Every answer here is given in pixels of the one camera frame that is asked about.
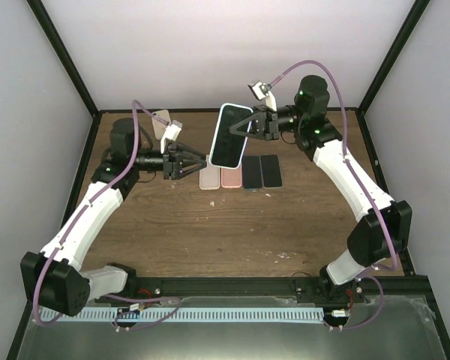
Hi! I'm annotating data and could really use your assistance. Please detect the black frame post left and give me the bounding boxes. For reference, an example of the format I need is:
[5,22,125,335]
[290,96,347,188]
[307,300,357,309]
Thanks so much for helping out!
[26,0,99,119]

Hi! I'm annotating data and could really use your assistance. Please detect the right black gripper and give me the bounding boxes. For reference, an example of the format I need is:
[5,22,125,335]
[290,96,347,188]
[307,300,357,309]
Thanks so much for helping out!
[230,105,306,142]

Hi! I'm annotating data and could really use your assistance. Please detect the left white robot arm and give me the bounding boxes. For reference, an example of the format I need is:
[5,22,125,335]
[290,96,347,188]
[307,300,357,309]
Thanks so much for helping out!
[20,118,206,322]

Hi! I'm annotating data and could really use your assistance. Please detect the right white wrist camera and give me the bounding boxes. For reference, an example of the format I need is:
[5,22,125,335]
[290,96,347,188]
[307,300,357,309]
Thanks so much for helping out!
[247,81,278,112]

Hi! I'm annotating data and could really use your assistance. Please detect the light blue slotted strip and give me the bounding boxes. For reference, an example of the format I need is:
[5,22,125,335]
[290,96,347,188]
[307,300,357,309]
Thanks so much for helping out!
[60,307,324,324]

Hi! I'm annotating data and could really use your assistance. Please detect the black front rail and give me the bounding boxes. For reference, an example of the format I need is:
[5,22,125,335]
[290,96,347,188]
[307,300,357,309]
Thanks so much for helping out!
[117,275,434,305]

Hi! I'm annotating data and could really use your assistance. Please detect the green phone from beige case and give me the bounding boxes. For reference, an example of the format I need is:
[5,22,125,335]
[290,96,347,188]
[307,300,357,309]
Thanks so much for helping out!
[260,154,283,188]

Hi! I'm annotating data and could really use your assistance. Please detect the black frame post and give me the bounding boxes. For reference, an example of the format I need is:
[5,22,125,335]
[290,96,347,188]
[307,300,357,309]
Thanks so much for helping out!
[358,0,431,113]
[26,0,99,119]

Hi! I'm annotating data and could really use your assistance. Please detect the black frame post right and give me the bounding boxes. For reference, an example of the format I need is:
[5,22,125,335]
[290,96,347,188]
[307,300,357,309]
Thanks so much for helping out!
[358,0,431,113]

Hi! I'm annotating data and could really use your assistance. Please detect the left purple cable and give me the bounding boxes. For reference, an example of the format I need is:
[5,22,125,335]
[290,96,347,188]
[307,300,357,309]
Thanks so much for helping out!
[31,99,183,332]

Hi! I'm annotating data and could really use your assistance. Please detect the blue cased phone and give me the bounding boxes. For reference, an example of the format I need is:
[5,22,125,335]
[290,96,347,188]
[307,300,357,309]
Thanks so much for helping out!
[209,103,253,169]

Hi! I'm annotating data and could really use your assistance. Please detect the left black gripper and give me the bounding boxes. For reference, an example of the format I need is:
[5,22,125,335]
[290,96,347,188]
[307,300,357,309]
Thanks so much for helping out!
[132,142,207,180]

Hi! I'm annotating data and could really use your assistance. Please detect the black screen phone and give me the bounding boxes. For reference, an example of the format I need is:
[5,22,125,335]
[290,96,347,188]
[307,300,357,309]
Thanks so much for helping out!
[241,156,263,190]

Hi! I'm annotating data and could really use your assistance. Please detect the pink phone case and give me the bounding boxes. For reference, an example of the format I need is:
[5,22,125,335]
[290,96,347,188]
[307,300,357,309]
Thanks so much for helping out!
[220,167,242,189]

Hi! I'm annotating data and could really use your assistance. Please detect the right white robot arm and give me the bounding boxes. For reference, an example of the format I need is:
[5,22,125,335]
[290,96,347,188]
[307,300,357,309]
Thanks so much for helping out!
[226,75,412,302]

